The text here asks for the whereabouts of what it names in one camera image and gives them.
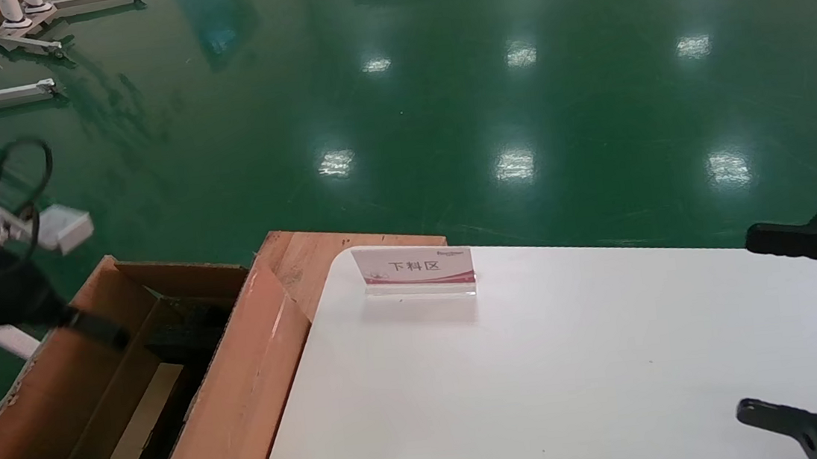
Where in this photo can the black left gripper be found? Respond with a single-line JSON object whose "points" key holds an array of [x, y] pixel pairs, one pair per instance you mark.
{"points": [[6, 294]]}

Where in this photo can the small cardboard box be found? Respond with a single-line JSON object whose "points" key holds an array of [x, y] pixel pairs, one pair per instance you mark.
{"points": [[145, 416]]}

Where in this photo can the large cardboard box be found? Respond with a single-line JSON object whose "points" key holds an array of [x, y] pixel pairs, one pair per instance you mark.
{"points": [[244, 395]]}

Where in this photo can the black foam block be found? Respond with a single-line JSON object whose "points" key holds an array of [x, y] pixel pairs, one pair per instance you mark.
{"points": [[186, 333]]}

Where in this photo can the white metal tube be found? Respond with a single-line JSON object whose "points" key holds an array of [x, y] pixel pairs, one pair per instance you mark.
{"points": [[10, 339]]}

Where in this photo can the brown wooden board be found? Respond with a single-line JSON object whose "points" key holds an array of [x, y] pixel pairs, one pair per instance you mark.
{"points": [[314, 261]]}

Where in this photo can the clear acrylic sign holder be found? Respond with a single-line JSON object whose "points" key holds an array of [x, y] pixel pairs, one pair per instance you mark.
{"points": [[413, 266]]}

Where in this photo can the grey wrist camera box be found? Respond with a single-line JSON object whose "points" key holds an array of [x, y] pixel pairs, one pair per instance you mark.
{"points": [[69, 228]]}

